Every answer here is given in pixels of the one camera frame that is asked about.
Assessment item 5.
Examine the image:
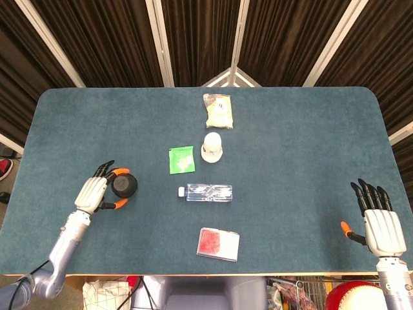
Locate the grey robot torso base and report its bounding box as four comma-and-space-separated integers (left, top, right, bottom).
143, 276, 268, 310

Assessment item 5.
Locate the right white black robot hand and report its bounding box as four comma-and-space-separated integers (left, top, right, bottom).
341, 178, 407, 258

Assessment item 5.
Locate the metal wire basket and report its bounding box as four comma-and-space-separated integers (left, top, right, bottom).
267, 276, 382, 310

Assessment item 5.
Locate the red white round ball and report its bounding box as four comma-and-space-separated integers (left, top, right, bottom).
324, 280, 393, 310

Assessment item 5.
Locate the clear plastic water bottle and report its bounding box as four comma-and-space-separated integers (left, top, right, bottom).
177, 183, 234, 205

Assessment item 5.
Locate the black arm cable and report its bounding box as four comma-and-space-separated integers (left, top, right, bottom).
8, 258, 52, 310

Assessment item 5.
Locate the black round bowl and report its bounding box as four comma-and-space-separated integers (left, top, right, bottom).
110, 174, 139, 198

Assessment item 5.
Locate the green sachet packet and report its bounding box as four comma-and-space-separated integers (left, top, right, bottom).
168, 145, 196, 175

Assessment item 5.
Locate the red white card case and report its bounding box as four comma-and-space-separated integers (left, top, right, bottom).
196, 227, 241, 262

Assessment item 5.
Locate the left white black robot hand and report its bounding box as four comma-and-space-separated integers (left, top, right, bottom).
74, 160, 130, 216

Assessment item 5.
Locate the white partition foot bracket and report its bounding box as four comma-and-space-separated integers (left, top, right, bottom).
201, 67, 261, 88

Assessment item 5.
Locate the white partition frame post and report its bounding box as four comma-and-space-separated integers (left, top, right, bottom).
145, 0, 175, 87
227, 0, 251, 87
14, 0, 86, 88
303, 0, 369, 87
0, 132, 25, 155
388, 121, 413, 146

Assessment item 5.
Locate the red black shoe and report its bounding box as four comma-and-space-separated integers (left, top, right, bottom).
0, 158, 14, 181

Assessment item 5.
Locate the white checkered cloth bag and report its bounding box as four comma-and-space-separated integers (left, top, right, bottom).
82, 280, 132, 310

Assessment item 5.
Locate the brown pleated curtain panel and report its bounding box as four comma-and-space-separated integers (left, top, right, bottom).
161, 0, 241, 87
316, 0, 413, 136
0, 0, 77, 146
30, 0, 164, 88
238, 0, 352, 87

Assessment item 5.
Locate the yellow snack packet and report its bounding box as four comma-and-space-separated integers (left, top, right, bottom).
203, 93, 234, 130

